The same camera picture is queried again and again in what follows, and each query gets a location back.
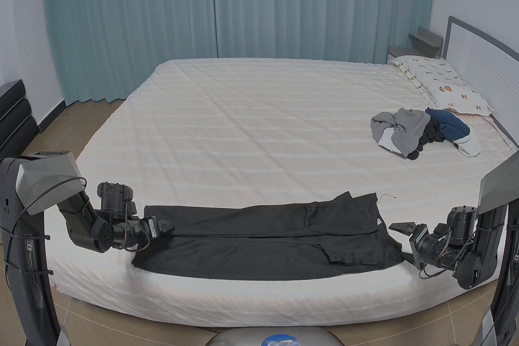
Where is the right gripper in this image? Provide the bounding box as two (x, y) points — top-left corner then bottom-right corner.
(388, 221), (438, 270)

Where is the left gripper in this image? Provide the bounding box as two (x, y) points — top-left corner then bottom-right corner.
(136, 215), (160, 247)

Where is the black T-shirt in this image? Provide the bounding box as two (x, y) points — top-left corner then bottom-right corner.
(131, 191), (405, 281)

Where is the pile of clothes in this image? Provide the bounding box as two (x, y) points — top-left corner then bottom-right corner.
(370, 107), (482, 161)

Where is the bed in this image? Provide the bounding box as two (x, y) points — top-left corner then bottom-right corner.
(42, 15), (519, 328)

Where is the white printed pillow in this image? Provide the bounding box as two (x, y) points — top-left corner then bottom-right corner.
(389, 56), (494, 117)

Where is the black chest of drawers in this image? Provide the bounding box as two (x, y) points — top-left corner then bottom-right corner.
(0, 80), (39, 158)

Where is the grey bedside table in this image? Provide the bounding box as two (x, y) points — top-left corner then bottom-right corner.
(387, 27), (443, 65)

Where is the black cable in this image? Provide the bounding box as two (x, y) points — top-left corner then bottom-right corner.
(418, 265), (447, 279)
(8, 177), (88, 244)

